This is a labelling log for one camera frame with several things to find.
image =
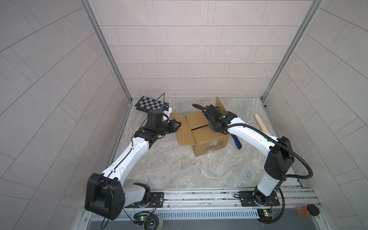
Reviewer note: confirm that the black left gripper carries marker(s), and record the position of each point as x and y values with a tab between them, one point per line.
171	124

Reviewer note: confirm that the brown cardboard express box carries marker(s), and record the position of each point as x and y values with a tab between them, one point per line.
194	130

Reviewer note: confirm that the blue box cutter knife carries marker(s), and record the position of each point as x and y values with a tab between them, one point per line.
237	142

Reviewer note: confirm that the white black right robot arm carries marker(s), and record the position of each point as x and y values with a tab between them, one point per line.
278	159

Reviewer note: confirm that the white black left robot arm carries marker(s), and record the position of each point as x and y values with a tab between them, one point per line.
105	194

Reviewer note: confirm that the black white chessboard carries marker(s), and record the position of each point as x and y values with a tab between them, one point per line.
145	104

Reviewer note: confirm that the round black speaker device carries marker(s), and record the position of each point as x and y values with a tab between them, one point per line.
148	220

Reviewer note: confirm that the green circuit board right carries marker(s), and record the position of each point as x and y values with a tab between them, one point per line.
265	215

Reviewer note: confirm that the brown jar black lid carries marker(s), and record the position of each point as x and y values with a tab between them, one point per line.
308	210

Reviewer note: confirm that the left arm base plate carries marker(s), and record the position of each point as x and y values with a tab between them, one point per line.
155	201

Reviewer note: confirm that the cream plastic handle tool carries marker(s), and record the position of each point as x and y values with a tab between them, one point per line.
261	124

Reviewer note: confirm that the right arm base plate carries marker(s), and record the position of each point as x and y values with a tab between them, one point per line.
257	199

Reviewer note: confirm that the aluminium corner post left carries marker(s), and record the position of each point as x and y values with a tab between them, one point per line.
101	40

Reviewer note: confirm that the aluminium corner post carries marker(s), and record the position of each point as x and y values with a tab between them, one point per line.
101	40
295	42

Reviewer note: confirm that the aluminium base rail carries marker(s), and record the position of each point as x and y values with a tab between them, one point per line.
217	209

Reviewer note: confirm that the aluminium corner post right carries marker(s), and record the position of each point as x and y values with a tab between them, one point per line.
295	42

